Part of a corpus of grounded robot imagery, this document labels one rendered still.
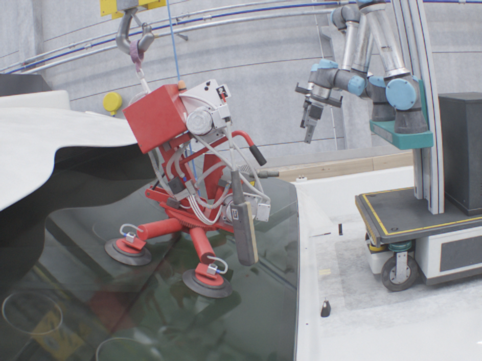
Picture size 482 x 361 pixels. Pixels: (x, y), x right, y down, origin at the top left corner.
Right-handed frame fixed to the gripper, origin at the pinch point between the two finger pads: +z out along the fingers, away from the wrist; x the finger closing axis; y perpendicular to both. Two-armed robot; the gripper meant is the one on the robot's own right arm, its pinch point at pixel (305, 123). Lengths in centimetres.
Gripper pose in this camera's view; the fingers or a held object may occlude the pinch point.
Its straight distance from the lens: 214.6
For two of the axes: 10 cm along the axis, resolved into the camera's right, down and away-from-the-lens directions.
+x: -0.2, -0.7, 10.0
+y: 9.6, 2.7, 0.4
